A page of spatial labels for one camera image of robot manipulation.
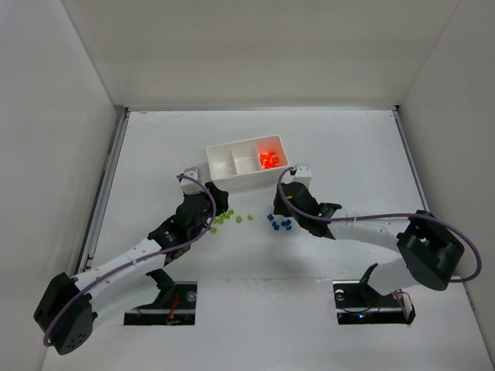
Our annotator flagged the white three-compartment container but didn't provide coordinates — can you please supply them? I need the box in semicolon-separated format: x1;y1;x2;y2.
206;135;288;191

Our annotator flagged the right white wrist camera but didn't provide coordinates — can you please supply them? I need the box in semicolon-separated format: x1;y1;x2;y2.
290;164;312;189

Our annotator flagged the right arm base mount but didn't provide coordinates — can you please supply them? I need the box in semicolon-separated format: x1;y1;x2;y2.
333;264;416;325

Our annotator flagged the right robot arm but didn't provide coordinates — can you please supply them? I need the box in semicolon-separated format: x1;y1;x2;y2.
274;182;465;295

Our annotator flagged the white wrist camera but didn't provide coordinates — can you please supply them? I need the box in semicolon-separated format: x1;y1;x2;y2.
290;164;312;189
179;167;202;195

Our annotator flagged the large orange round lego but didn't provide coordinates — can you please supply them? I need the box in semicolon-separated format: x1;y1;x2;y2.
259;151;280;169

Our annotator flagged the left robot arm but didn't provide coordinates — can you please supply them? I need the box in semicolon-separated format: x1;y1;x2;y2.
33;182;229;355

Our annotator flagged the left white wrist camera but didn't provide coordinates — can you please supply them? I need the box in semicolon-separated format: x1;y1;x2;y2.
179;167;202;195

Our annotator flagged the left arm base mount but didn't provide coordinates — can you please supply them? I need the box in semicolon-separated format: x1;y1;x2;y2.
123;270;198;327

